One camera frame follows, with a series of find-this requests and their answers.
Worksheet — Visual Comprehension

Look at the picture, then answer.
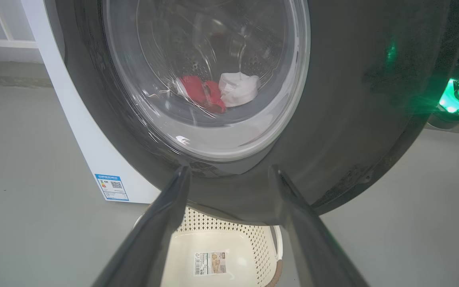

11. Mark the dark grey glass washer door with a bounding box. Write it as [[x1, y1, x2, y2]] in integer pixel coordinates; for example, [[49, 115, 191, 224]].
[[45, 0, 459, 226]]

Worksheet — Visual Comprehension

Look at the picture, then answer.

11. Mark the white window railing frame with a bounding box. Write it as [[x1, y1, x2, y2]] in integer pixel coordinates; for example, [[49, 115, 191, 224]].
[[0, 0, 39, 49]]

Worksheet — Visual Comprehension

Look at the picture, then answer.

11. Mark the blue energy label sticker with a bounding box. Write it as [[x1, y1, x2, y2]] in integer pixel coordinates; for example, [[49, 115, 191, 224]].
[[94, 173, 129, 202]]

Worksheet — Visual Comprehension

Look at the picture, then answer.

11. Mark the cream perforated laundry basket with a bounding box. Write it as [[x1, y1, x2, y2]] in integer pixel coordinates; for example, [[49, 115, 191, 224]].
[[134, 205, 284, 287]]

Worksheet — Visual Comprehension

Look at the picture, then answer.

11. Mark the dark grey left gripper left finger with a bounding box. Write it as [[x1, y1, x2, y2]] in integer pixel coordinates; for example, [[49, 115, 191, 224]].
[[92, 165, 191, 287]]

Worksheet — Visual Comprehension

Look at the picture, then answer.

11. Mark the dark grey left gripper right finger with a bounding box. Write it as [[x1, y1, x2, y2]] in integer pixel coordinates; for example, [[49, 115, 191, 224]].
[[271, 166, 369, 287]]

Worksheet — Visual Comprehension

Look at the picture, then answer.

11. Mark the basket product label sticker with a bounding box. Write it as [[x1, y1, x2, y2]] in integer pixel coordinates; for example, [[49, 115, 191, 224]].
[[193, 250, 228, 276]]

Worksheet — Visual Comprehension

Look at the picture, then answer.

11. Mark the red and white garment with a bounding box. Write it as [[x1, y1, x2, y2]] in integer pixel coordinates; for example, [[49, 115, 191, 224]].
[[176, 72, 261, 114]]

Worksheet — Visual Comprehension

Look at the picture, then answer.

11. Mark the white front-load washing machine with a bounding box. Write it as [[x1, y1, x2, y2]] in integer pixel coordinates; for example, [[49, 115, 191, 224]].
[[22, 0, 162, 204]]

